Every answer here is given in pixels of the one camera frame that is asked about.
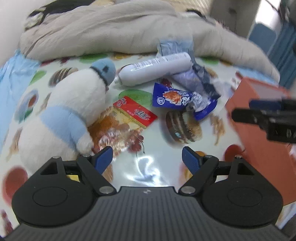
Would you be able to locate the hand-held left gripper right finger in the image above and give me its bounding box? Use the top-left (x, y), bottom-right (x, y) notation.
top-left (179, 146), bottom-right (257, 195)

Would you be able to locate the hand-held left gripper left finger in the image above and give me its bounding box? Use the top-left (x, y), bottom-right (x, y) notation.
top-left (40, 146), bottom-right (117, 196)

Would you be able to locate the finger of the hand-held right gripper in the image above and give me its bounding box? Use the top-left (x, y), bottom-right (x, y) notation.
top-left (250, 99), bottom-right (296, 111)
top-left (232, 108), bottom-right (296, 142)

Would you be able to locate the orange cardboard box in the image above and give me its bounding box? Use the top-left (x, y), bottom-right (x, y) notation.
top-left (225, 76), bottom-right (296, 207)

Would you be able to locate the red clear snack packet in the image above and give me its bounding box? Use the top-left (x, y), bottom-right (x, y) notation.
top-left (88, 96), bottom-right (158, 156)

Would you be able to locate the blue snack packet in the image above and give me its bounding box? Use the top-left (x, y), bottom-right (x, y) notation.
top-left (152, 83), bottom-right (218, 121)

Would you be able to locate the fruit printed sheet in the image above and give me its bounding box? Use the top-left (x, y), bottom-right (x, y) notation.
top-left (0, 52), bottom-right (245, 232)

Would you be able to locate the dark blue plastic wrapper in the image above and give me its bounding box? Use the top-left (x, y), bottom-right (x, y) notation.
top-left (171, 62), bottom-right (232, 102)

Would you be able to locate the blue curtain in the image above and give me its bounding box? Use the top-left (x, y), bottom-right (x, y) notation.
top-left (268, 21), bottom-right (296, 77)

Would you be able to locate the blue padded board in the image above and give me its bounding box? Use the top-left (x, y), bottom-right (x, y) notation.
top-left (246, 22), bottom-right (277, 55)

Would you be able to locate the white plush duck toy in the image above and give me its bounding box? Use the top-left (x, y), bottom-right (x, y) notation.
top-left (17, 58), bottom-right (117, 183)

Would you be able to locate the grey wardrobe cabinet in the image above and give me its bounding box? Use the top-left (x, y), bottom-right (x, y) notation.
top-left (209, 0), bottom-right (257, 39)

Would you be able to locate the white tube package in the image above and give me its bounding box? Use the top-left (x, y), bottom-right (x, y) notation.
top-left (113, 52), bottom-right (193, 87)

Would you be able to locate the black cloth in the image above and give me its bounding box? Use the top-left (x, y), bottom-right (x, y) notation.
top-left (185, 9), bottom-right (208, 18)

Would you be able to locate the light blue bed sheet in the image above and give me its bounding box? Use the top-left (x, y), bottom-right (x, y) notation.
top-left (0, 50), bottom-right (40, 149)

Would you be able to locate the grey duvet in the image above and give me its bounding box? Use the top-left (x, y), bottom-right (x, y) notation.
top-left (20, 0), bottom-right (280, 81)

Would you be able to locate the black clothes heap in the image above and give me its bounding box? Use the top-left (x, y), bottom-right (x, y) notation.
top-left (29, 0), bottom-right (77, 28)

